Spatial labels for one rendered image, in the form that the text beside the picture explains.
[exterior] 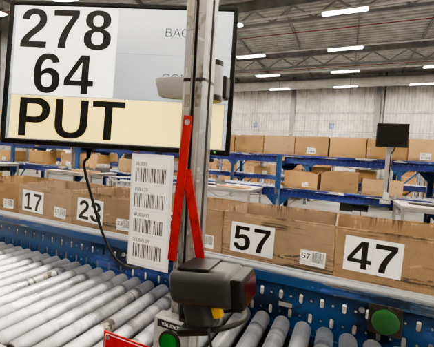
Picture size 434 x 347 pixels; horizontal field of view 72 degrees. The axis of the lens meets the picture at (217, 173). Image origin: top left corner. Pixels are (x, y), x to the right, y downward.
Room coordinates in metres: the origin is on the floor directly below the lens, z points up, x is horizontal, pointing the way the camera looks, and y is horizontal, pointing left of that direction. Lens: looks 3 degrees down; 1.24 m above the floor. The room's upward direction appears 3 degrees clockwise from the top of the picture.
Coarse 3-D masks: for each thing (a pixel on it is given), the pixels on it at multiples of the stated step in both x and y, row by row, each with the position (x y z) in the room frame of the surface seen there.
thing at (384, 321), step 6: (378, 312) 0.82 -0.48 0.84; (384, 312) 0.82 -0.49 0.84; (390, 312) 0.81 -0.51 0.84; (372, 318) 0.83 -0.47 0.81; (378, 318) 0.82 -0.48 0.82; (384, 318) 0.81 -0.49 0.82; (390, 318) 0.81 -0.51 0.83; (396, 318) 0.81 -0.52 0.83; (372, 324) 0.83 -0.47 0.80; (378, 324) 0.82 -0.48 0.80; (384, 324) 0.81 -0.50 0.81; (390, 324) 0.81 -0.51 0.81; (396, 324) 0.80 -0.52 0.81; (378, 330) 0.82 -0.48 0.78; (384, 330) 0.81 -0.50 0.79; (390, 330) 0.81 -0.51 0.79; (396, 330) 0.80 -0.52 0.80
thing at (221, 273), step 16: (176, 272) 0.42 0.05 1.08; (192, 272) 0.41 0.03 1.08; (208, 272) 0.40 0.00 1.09; (224, 272) 0.40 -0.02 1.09; (240, 272) 0.41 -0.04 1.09; (176, 288) 0.41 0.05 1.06; (192, 288) 0.40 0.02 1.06; (208, 288) 0.39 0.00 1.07; (224, 288) 0.38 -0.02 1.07; (240, 288) 0.38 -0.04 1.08; (192, 304) 0.41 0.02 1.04; (208, 304) 0.39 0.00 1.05; (224, 304) 0.38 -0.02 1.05; (240, 304) 0.38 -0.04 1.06; (192, 320) 0.42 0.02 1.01; (208, 320) 0.41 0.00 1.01
